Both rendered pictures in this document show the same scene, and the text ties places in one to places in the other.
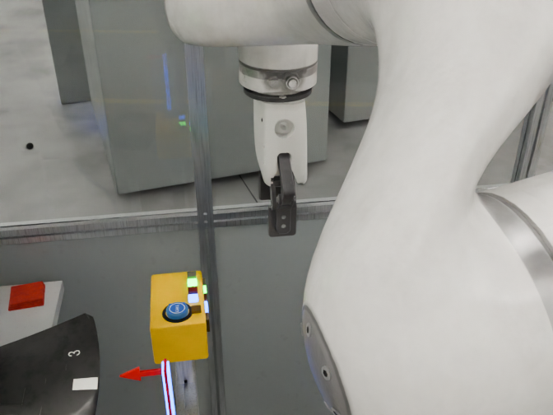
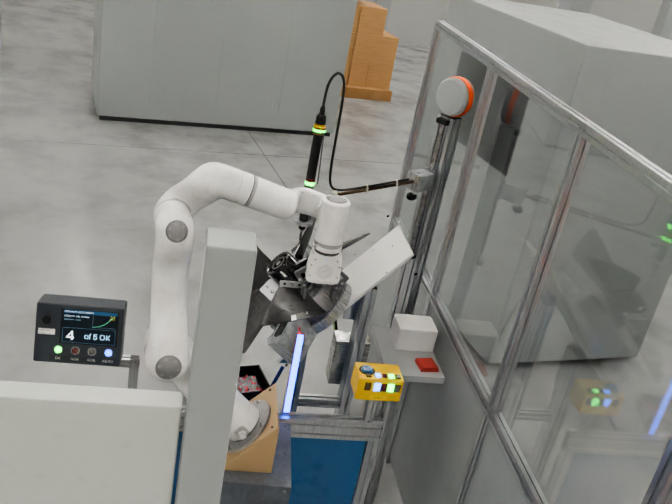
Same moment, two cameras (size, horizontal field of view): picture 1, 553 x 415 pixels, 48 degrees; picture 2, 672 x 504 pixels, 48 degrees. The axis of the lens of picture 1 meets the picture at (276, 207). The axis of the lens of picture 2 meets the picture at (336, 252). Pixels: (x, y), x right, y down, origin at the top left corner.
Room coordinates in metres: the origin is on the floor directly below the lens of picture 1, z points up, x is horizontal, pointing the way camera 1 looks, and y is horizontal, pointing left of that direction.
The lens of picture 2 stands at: (0.54, -2.03, 2.52)
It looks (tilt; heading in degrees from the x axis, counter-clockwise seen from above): 25 degrees down; 86
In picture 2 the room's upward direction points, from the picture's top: 11 degrees clockwise
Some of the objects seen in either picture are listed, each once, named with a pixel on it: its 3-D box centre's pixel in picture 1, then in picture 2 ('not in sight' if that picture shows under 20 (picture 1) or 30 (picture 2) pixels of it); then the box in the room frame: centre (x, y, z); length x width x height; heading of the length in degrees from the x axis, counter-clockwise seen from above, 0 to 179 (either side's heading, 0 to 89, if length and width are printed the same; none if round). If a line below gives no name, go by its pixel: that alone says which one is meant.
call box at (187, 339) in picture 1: (179, 317); (376, 383); (0.92, 0.19, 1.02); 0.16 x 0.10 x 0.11; 9
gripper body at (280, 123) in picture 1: (277, 125); (324, 263); (0.65, 0.00, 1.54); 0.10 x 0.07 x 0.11; 9
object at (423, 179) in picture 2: not in sight; (420, 180); (1.02, 0.93, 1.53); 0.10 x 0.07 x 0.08; 44
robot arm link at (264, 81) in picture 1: (278, 72); (327, 244); (0.65, 0.00, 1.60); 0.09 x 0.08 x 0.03; 9
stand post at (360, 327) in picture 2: not in sight; (344, 399); (0.88, 0.68, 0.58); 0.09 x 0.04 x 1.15; 99
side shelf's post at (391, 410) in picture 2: not in sight; (385, 434); (1.10, 0.70, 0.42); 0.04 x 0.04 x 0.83; 9
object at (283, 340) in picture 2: not in sight; (292, 337); (0.61, 0.45, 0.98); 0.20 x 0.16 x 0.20; 9
